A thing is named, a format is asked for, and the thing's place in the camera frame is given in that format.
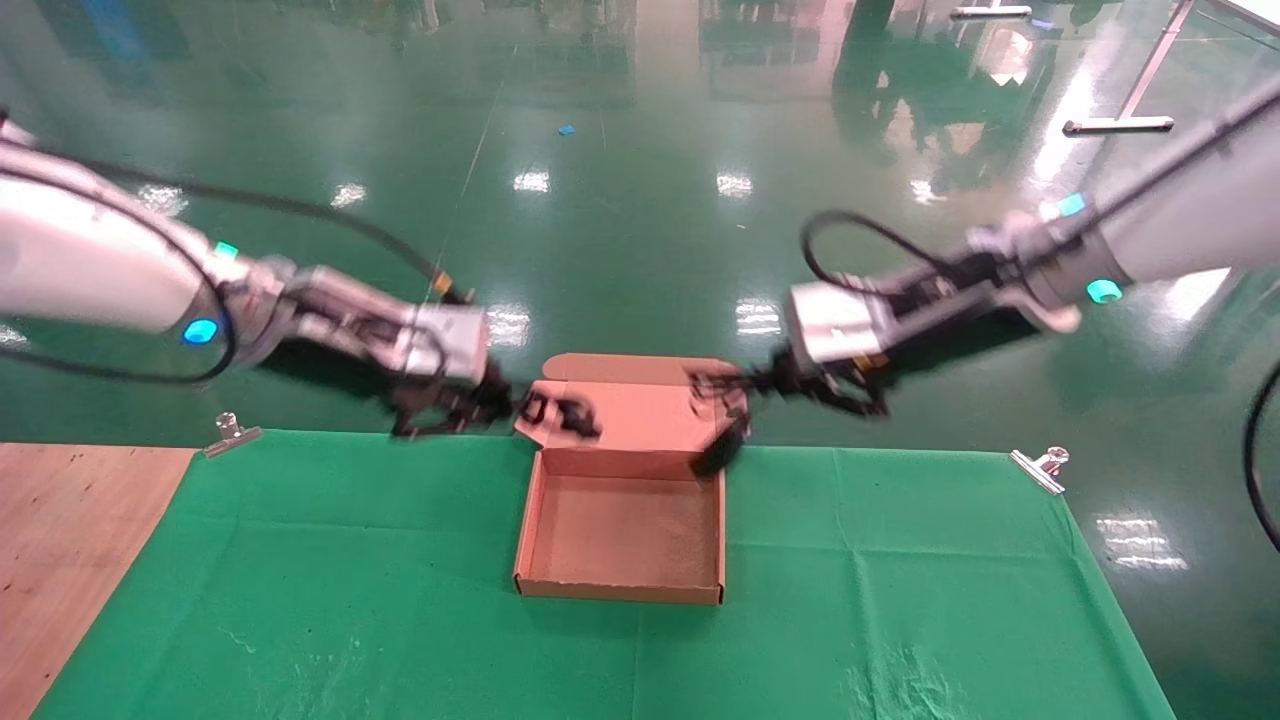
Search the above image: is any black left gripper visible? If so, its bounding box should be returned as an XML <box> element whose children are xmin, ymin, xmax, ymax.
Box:
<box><xmin>380</xmin><ymin>360</ymin><xmax>541</xmax><ymax>439</ymax></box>

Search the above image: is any metal binder clip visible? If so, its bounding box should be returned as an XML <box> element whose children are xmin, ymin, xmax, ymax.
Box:
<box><xmin>203</xmin><ymin>412</ymin><xmax>264</xmax><ymax>459</ymax></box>
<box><xmin>1008</xmin><ymin>447</ymin><xmax>1071</xmax><ymax>496</ymax></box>

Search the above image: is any green table cloth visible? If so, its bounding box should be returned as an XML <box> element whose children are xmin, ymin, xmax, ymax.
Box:
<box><xmin>30</xmin><ymin>430</ymin><xmax>1176</xmax><ymax>720</ymax></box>

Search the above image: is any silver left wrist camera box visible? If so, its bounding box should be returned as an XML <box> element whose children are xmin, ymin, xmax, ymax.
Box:
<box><xmin>405</xmin><ymin>303</ymin><xmax>491</xmax><ymax>384</ymax></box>

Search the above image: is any white metal table leg stand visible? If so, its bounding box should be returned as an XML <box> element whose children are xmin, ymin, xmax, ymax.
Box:
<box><xmin>1063</xmin><ymin>0</ymin><xmax>1198</xmax><ymax>137</ymax></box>

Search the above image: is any white table top corner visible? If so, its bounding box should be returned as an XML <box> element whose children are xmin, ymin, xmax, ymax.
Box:
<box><xmin>1208</xmin><ymin>0</ymin><xmax>1280</xmax><ymax>39</ymax></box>

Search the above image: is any open brown cardboard box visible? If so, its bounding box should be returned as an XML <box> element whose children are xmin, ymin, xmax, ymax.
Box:
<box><xmin>513</xmin><ymin>353</ymin><xmax>753</xmax><ymax>607</ymax></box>

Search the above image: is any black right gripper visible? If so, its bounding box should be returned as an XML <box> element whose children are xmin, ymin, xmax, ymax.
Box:
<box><xmin>690</xmin><ymin>262</ymin><xmax>1013</xmax><ymax>419</ymax></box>

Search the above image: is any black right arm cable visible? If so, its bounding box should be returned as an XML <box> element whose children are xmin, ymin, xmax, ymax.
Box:
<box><xmin>800</xmin><ymin>85</ymin><xmax>1280</xmax><ymax>553</ymax></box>

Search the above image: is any black plug with cable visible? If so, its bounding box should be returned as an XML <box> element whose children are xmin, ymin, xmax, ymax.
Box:
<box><xmin>520</xmin><ymin>393</ymin><xmax>603</xmax><ymax>442</ymax></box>

